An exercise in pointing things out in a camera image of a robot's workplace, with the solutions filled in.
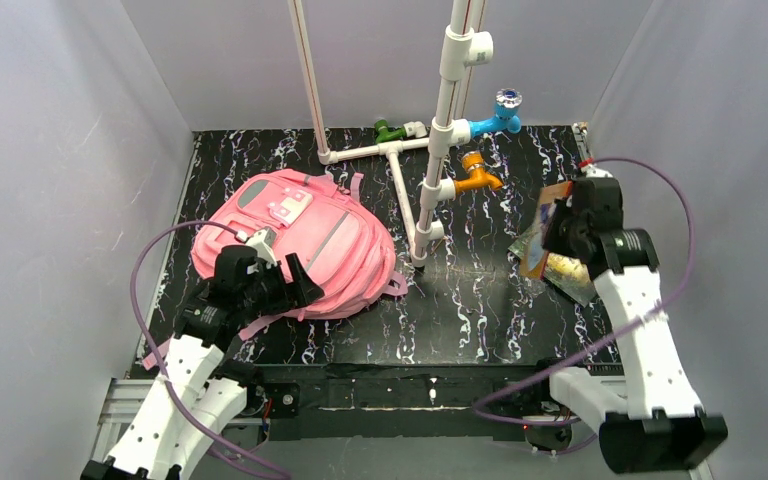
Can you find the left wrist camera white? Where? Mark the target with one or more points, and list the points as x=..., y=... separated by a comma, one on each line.
x=261, y=241

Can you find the pink student backpack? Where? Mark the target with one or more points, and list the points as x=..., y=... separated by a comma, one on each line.
x=343, y=246

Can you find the orange tap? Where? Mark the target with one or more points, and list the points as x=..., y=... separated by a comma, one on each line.
x=478, y=176

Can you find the green pipe valve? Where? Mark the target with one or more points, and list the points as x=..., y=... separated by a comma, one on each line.
x=385, y=133

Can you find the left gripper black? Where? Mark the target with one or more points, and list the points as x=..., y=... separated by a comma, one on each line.
x=284, y=290

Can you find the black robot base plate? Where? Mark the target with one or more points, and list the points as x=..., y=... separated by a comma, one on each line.
x=342, y=400

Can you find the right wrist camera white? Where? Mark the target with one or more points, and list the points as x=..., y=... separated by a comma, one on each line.
x=589, y=169

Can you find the green cover book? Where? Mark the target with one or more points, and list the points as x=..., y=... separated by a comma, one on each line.
x=568, y=275

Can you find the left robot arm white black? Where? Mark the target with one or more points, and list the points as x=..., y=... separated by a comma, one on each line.
x=195, y=394

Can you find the blue tap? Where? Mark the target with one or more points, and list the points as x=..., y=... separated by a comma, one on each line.
x=505, y=118

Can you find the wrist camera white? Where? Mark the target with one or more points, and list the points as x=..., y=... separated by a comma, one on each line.
x=589, y=169
x=261, y=241

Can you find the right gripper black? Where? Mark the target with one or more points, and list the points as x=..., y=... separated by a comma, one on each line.
x=557, y=234

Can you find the pink small book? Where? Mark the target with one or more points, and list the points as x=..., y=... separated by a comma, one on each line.
x=542, y=228

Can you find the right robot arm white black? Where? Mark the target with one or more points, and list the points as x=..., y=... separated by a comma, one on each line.
x=660, y=423

